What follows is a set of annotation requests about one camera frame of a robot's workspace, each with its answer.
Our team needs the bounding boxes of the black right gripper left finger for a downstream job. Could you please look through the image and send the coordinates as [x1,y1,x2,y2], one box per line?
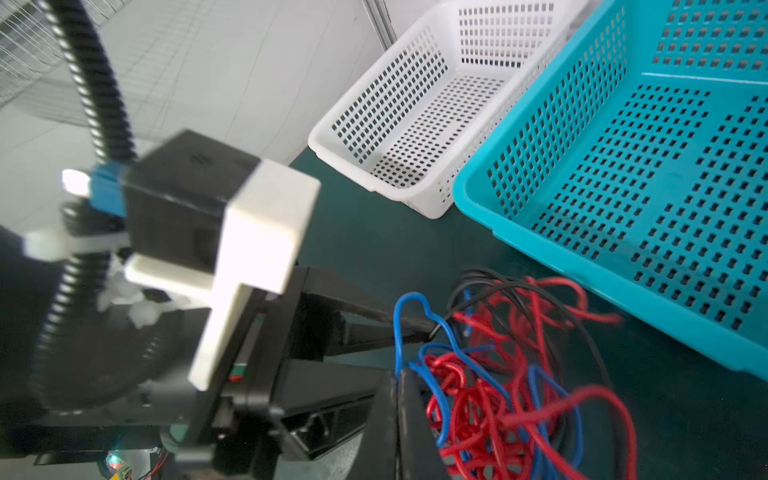
[347,373,398,480]

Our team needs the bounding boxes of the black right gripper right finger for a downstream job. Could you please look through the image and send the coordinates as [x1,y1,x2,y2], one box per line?
[398,370,450,480]

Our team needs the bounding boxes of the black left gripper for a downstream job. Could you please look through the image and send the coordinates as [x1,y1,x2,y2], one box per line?
[161,266,438,480]

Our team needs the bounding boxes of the red cable bundle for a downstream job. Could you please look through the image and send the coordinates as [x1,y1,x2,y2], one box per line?
[424,275,638,480]

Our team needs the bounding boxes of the blue cable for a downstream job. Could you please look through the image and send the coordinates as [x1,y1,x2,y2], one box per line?
[392,291,584,480]

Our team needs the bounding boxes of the black cable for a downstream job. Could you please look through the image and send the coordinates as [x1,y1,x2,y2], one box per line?
[445,268,622,480]

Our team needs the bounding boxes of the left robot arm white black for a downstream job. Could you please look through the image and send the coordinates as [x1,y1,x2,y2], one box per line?
[30,1,447,479]

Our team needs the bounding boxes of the left white plastic basket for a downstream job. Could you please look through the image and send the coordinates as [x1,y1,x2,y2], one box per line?
[308,1,588,219]

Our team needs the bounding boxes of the teal plastic basket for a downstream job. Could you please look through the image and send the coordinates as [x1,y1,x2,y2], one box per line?
[453,1,767,378]

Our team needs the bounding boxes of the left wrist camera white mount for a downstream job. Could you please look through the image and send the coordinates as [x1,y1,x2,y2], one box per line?
[120,130,321,391]

